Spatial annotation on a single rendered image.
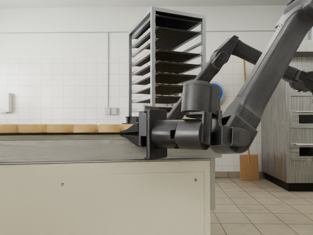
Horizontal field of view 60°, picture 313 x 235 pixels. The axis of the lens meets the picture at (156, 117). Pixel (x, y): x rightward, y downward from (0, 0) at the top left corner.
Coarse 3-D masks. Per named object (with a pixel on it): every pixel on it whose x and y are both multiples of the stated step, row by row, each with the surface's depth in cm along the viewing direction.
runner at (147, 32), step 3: (156, 27) 208; (147, 30) 223; (144, 33) 230; (147, 33) 223; (141, 36) 238; (144, 36) 231; (147, 36) 231; (138, 39) 245; (141, 39) 238; (135, 42) 254; (138, 42) 248; (132, 45) 262; (135, 45) 257
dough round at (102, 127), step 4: (100, 124) 62; (104, 124) 61; (108, 124) 61; (112, 124) 62; (116, 124) 62; (100, 128) 62; (104, 128) 61; (108, 128) 61; (112, 128) 61; (116, 128) 62
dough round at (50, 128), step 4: (48, 124) 60; (52, 124) 59; (56, 124) 60; (60, 124) 60; (64, 124) 61; (48, 128) 60; (52, 128) 59; (56, 128) 59; (60, 128) 60; (64, 128) 60; (68, 128) 62; (48, 132) 60; (52, 132) 59; (56, 132) 59; (60, 132) 60; (64, 132) 61
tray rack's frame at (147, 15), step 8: (160, 8) 209; (144, 16) 221; (176, 16) 226; (184, 16) 219; (192, 16) 220; (200, 16) 222; (136, 24) 240; (128, 32) 265; (128, 40) 265; (128, 48) 264; (128, 56) 264; (128, 64) 264; (128, 72) 264; (128, 80) 264; (128, 88) 263; (128, 96) 263; (128, 104) 263; (128, 112) 262
